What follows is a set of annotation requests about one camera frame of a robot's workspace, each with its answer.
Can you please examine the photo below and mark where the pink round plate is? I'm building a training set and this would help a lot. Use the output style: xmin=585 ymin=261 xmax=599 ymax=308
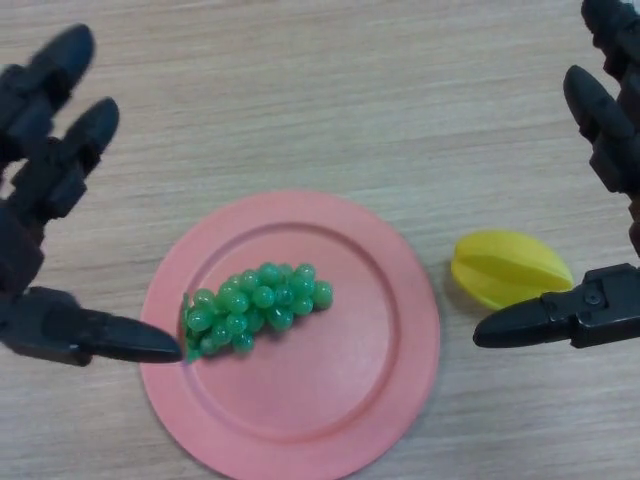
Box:
xmin=139 ymin=189 xmax=443 ymax=480

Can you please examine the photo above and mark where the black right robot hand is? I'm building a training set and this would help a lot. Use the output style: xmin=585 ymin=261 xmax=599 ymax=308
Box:
xmin=472 ymin=0 xmax=640 ymax=351

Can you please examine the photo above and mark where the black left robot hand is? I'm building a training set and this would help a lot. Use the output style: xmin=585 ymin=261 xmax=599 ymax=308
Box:
xmin=0 ymin=23 xmax=183 ymax=369

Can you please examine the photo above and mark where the yellow starfruit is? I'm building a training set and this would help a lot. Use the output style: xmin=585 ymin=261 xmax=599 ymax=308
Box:
xmin=450 ymin=228 xmax=575 ymax=309

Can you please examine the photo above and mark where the green grapes bunch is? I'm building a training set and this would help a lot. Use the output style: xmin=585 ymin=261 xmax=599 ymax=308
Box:
xmin=179 ymin=261 xmax=335 ymax=365

